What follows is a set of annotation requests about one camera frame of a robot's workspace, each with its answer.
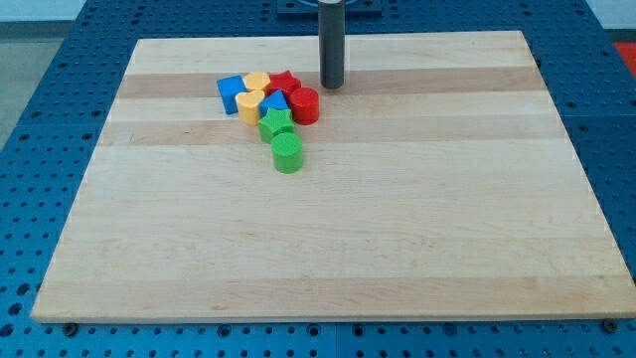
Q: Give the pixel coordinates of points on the red star block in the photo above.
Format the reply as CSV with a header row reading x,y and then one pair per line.
x,y
285,81

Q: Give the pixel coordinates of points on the yellow heart block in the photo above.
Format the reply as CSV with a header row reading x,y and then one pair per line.
x,y
248,106

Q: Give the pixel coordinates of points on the green star block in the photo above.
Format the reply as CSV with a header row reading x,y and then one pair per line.
x,y
275,121

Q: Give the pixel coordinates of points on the blue triangle block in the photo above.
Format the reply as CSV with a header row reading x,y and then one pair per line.
x,y
275,100

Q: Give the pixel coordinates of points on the wooden board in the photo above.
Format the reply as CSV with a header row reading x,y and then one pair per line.
x,y
439,183

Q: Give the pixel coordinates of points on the yellow hexagon block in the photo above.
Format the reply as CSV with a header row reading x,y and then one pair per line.
x,y
256,81

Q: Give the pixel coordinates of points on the blue cube block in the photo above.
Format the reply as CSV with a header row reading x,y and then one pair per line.
x,y
228,88

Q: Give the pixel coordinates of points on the green cylinder block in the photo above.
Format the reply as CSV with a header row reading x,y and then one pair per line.
x,y
287,152

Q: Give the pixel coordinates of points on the red cylinder block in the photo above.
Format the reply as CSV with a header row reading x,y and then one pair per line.
x,y
305,105

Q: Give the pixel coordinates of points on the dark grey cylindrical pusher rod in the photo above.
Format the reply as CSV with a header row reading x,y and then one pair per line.
x,y
331,36

